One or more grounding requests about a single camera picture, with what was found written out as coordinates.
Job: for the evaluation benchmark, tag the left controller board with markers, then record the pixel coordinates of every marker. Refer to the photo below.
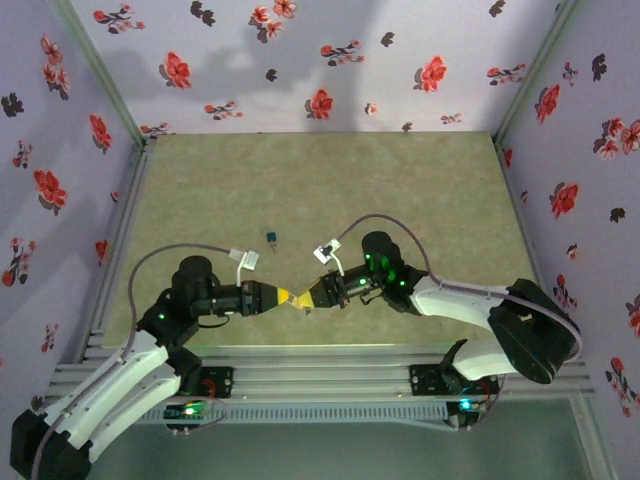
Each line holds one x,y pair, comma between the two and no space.
187,411

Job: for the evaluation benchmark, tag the aluminium frame leg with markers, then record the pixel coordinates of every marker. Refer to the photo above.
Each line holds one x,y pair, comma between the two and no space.
595,440

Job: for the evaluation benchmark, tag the blue padlock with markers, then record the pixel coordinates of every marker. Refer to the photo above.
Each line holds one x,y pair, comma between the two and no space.
271,236

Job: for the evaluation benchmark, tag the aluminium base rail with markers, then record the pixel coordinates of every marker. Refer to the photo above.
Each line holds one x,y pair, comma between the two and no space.
320,375

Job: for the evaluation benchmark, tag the controller board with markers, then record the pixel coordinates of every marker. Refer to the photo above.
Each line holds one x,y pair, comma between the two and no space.
187,411
465,405

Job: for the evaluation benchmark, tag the brass padlock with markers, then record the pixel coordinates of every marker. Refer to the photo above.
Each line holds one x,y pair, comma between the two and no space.
300,302

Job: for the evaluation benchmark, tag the blue padlock keys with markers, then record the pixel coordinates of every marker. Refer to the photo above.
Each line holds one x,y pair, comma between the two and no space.
273,246

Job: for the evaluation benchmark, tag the aluminium corner post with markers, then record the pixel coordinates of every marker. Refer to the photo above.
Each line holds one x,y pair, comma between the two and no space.
102,65
535,65

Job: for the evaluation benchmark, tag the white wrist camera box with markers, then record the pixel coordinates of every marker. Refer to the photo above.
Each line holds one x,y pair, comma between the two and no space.
246,258
327,251

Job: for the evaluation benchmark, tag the right controller board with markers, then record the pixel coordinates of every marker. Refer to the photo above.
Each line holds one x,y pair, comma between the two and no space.
465,405

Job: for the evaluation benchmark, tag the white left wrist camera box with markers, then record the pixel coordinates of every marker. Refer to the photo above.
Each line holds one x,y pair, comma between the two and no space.
246,258

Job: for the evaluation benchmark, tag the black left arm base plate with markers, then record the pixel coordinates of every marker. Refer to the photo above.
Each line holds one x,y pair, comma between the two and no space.
220,382

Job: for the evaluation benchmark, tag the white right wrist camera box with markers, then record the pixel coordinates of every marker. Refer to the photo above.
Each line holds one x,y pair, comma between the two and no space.
327,251

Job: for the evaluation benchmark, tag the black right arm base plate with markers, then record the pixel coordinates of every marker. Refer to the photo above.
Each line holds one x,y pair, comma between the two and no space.
425,380

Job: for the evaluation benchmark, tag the aluminium side rail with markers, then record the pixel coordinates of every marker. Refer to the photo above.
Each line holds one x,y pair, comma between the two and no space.
132,200
515,200

